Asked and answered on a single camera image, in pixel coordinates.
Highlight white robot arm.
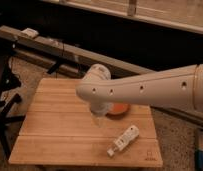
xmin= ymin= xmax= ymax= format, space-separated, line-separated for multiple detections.
xmin=76 ymin=64 xmax=203 ymax=116

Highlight black tripod stand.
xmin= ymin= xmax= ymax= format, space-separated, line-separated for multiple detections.
xmin=0 ymin=56 xmax=27 ymax=161

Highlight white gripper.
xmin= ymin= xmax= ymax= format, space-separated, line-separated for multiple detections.
xmin=90 ymin=103 xmax=112 ymax=117

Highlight orange ceramic bowl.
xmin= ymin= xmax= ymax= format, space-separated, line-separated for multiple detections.
xmin=108 ymin=103 xmax=130 ymax=115

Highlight long wooden beam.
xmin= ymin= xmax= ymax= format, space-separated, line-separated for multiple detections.
xmin=0 ymin=26 xmax=203 ymax=122

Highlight white plastic bottle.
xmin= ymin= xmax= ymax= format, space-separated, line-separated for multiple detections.
xmin=107 ymin=125 xmax=139 ymax=157

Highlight small white box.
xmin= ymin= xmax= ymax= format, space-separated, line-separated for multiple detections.
xmin=21 ymin=28 xmax=39 ymax=38

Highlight wooden window frame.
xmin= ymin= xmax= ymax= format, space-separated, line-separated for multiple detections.
xmin=43 ymin=0 xmax=203 ymax=35

